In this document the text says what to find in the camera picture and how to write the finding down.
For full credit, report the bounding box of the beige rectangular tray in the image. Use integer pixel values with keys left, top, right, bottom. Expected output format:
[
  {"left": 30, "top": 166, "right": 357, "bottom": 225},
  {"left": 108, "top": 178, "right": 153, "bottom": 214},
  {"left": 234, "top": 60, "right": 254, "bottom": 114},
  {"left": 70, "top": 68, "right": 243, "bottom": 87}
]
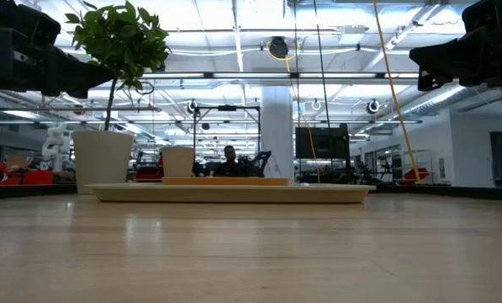
[{"left": 84, "top": 182, "right": 377, "bottom": 205}]

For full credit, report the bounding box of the white ribbed plant pot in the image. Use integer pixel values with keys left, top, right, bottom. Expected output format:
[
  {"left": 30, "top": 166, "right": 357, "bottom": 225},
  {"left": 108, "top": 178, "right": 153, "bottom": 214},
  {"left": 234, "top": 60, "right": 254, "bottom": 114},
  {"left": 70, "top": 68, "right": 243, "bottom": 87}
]
[{"left": 71, "top": 130, "right": 135, "bottom": 195}]

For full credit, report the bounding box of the person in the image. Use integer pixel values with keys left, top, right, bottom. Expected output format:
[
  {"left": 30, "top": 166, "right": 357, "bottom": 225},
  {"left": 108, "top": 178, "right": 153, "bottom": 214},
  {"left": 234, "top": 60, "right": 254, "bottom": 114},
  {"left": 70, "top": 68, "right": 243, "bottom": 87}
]
[{"left": 214, "top": 145, "right": 244, "bottom": 178}]

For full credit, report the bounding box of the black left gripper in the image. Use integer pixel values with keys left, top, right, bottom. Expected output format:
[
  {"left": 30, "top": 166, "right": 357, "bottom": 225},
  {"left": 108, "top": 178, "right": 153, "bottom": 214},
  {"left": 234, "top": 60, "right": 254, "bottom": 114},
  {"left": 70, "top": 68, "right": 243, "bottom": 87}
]
[{"left": 0, "top": 0, "right": 114, "bottom": 100}]

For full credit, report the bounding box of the red and white sign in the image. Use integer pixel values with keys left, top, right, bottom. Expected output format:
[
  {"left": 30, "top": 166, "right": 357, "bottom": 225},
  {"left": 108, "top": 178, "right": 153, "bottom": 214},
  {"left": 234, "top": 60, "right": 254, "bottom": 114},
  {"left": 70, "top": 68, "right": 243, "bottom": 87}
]
[{"left": 403, "top": 167, "right": 431, "bottom": 183}]

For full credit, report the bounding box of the red storage bin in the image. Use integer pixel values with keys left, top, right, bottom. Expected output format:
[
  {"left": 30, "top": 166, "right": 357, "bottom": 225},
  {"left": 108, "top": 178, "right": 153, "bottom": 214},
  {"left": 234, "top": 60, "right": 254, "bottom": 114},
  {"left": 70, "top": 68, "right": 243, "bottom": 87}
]
[{"left": 21, "top": 170, "right": 55, "bottom": 186}]

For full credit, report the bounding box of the green leafy potted plant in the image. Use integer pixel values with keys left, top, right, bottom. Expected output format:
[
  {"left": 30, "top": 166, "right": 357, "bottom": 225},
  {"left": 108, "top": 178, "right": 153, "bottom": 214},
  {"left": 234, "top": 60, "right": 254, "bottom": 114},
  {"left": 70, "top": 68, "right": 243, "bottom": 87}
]
[{"left": 64, "top": 0, "right": 172, "bottom": 132}]

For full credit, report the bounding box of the black monitor screen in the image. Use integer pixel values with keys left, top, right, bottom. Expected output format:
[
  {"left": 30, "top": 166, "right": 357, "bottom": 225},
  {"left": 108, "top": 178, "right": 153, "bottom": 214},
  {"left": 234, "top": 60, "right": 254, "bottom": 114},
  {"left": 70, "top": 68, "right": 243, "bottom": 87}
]
[{"left": 294, "top": 124, "right": 351, "bottom": 160}]

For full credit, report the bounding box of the white plastic cup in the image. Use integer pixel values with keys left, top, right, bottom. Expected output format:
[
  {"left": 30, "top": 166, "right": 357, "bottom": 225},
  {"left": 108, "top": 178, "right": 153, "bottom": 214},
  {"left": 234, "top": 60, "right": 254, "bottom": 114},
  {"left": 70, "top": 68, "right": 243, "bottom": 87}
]
[{"left": 161, "top": 146, "right": 196, "bottom": 178}]

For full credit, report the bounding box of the white building column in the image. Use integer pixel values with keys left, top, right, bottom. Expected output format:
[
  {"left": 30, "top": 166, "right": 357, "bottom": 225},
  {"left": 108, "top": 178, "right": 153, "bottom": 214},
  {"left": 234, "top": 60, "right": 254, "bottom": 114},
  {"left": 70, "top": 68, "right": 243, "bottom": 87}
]
[{"left": 260, "top": 86, "right": 296, "bottom": 184}]

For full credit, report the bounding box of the yellow hanging cable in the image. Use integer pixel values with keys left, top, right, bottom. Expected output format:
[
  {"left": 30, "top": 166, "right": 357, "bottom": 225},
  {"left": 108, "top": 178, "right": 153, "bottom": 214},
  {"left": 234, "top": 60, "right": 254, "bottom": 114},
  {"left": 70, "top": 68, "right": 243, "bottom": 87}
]
[{"left": 372, "top": 0, "right": 422, "bottom": 183}]

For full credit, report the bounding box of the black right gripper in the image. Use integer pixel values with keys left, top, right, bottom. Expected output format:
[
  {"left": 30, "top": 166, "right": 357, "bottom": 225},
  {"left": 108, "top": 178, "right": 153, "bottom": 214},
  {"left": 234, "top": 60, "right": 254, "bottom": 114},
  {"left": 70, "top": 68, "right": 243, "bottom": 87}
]
[{"left": 409, "top": 0, "right": 502, "bottom": 92}]

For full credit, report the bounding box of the black metal frame rig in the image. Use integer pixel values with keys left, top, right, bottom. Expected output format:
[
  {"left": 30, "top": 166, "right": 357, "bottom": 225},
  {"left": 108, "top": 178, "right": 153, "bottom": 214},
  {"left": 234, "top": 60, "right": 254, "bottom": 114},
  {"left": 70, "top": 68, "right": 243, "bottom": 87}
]
[{"left": 191, "top": 104, "right": 262, "bottom": 167}]

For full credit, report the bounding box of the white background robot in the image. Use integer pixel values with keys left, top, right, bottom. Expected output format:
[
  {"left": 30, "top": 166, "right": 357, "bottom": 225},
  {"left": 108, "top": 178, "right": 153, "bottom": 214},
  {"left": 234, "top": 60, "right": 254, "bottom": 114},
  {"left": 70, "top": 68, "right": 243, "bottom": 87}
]
[{"left": 41, "top": 121, "right": 71, "bottom": 173}]

